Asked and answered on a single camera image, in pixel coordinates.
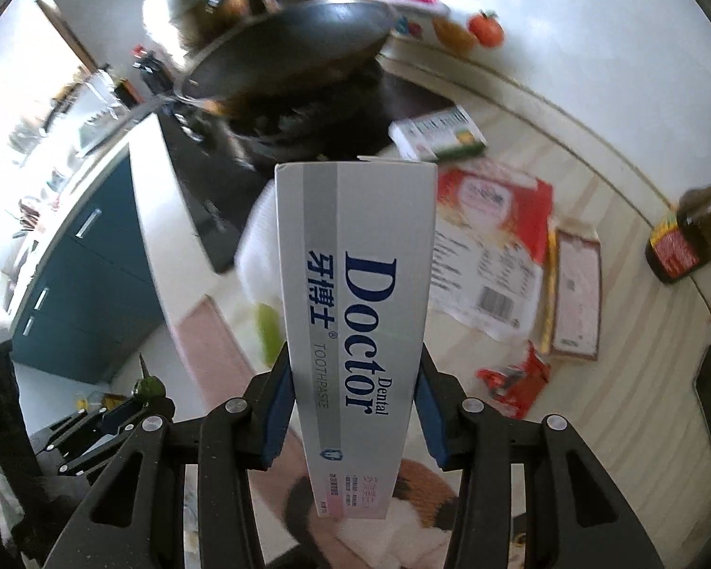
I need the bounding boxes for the yellow-green packet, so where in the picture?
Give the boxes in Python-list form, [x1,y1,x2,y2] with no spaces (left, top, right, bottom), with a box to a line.
[254,302,286,368]

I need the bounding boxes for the pink mat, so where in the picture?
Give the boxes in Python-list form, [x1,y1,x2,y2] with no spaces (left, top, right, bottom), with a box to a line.
[174,296,291,422]

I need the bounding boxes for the brown sauce bottle red label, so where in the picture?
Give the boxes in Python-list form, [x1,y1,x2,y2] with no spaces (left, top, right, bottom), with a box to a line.
[645,166,711,285]

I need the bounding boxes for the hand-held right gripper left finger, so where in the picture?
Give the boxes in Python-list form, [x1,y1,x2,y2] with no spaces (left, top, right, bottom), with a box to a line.
[65,340,300,569]

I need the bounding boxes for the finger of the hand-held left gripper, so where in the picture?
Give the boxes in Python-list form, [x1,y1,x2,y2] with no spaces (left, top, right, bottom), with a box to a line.
[56,425,141,478]
[32,394,175,459]

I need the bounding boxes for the black wok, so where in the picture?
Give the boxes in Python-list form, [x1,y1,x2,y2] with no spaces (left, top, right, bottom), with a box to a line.
[172,0,404,119]

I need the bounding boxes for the tall dark glass bottle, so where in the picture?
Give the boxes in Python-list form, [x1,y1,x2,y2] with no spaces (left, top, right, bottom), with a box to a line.
[132,44,156,92]

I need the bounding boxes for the brown box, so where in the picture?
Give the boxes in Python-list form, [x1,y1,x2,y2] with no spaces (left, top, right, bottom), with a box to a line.
[539,228,603,362]

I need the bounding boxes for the red snack wrapper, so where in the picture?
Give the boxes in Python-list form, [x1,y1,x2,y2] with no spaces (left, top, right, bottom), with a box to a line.
[475,340,552,422]

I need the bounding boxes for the blue three-door kitchen cabinet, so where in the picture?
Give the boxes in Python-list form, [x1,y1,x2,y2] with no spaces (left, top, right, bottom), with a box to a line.
[12,142,173,386]

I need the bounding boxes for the red white plastic bag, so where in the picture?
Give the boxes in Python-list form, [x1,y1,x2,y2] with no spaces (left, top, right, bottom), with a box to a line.
[432,159,555,341]

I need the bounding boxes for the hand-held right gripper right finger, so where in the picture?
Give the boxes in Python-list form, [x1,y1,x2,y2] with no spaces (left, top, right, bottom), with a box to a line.
[411,342,667,569]

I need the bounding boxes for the green white carton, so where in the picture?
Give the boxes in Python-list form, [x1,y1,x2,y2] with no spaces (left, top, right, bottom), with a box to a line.
[388,105,488,162]

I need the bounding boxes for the wooden cutting board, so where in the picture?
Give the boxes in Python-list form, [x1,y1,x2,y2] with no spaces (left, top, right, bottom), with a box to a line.
[210,71,711,569]

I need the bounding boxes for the metal dish rack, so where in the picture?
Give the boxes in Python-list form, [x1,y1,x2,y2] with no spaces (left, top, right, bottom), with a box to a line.
[50,65,134,131]

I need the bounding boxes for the grey white toothpaste box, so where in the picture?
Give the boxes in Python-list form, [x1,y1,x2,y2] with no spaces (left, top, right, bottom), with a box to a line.
[274,157,438,523]

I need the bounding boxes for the black gas stove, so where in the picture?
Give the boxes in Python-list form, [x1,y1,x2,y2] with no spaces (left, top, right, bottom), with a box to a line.
[157,68,451,274]

